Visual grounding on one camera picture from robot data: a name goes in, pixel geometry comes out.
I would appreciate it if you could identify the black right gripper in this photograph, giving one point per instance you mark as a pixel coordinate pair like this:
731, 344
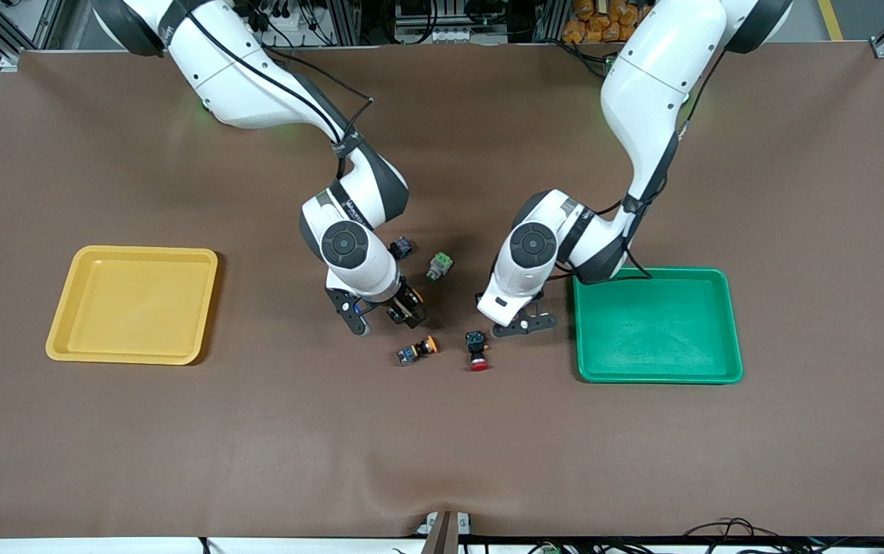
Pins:
405, 305

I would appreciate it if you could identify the green push button switch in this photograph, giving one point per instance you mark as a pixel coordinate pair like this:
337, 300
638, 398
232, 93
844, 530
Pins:
438, 266

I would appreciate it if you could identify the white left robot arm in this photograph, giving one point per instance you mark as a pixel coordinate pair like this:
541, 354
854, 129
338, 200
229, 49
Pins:
649, 85

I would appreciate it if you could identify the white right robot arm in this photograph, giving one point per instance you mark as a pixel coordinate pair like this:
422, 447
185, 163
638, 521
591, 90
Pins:
241, 85

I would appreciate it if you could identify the brown table mat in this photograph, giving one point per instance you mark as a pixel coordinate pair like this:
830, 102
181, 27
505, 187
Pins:
442, 446

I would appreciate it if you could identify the green plastic tray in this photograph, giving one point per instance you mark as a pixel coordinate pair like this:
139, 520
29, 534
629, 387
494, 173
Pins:
657, 331

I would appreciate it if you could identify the green terminal connector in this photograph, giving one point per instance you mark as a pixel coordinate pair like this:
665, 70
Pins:
548, 548

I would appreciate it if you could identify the yellow plastic tray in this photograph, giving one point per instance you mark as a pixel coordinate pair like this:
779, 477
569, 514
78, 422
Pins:
134, 308

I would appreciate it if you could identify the white power strip with plugs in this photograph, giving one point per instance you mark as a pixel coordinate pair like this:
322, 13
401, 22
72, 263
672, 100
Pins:
284, 19

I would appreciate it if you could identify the orange snack bag pile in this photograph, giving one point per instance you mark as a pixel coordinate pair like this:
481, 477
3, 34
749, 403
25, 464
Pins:
595, 21

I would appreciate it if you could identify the yellow floor tape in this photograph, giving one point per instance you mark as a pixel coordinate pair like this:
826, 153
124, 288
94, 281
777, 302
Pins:
832, 19

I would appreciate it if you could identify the red push button switch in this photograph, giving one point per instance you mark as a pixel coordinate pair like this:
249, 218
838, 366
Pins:
477, 350
403, 247

